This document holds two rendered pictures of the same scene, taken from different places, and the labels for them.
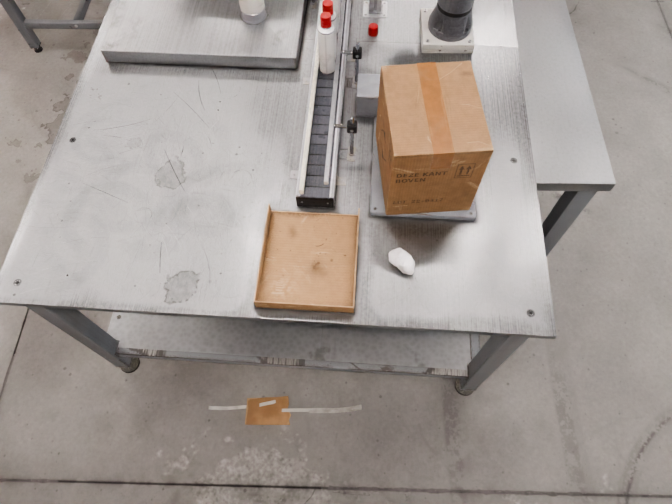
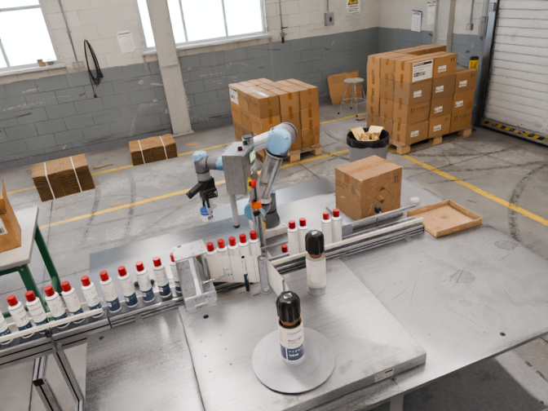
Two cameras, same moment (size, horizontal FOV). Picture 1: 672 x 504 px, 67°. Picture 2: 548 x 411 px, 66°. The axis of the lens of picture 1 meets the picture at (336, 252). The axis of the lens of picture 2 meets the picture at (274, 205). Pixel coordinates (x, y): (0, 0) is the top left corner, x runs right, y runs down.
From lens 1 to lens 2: 2.80 m
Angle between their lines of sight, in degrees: 75
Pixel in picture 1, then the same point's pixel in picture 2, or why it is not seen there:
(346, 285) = (441, 209)
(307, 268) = (448, 218)
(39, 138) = not seen: outside the picture
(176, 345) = (514, 358)
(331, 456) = not seen: hidden behind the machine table
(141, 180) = (481, 285)
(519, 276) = not seen: hidden behind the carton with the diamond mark
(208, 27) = (347, 304)
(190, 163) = (447, 273)
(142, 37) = (390, 334)
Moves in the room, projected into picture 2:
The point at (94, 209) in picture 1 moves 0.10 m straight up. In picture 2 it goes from (521, 293) to (526, 274)
